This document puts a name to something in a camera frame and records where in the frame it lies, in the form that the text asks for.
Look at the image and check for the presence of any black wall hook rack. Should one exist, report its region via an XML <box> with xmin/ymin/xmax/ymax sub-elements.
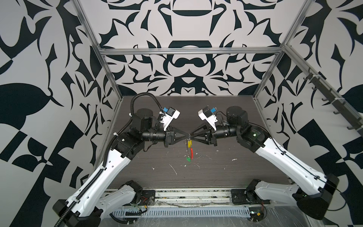
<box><xmin>304</xmin><ymin>67</ymin><xmax>363</xmax><ymax>137</ymax></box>

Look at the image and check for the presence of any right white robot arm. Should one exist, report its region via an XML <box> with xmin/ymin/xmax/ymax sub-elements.
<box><xmin>190</xmin><ymin>106</ymin><xmax>339</xmax><ymax>220</ymax></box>

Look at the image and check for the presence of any white slotted cable duct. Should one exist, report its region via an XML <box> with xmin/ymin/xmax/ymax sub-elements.
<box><xmin>112</xmin><ymin>207</ymin><xmax>251</xmax><ymax>218</ymax></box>

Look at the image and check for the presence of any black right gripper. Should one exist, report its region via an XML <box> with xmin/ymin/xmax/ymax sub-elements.
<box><xmin>191</xmin><ymin>122</ymin><xmax>242</xmax><ymax>147</ymax></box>

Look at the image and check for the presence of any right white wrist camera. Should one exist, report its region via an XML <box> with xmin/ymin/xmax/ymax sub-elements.
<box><xmin>198</xmin><ymin>106</ymin><xmax>218</xmax><ymax>131</ymax></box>

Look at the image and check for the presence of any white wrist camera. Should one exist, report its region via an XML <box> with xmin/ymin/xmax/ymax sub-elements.
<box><xmin>160</xmin><ymin>107</ymin><xmax>180</xmax><ymax>131</ymax></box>
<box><xmin>198</xmin><ymin>106</ymin><xmax>218</xmax><ymax>131</ymax></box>

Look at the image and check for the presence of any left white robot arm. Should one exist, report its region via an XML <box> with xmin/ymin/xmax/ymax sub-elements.
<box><xmin>53</xmin><ymin>92</ymin><xmax>189</xmax><ymax>227</ymax></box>

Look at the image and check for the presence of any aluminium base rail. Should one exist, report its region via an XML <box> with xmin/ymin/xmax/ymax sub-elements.
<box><xmin>76</xmin><ymin>187</ymin><xmax>284</xmax><ymax>205</ymax></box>

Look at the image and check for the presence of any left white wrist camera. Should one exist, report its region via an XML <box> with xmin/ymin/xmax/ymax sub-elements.
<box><xmin>160</xmin><ymin>107</ymin><xmax>180</xmax><ymax>131</ymax></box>

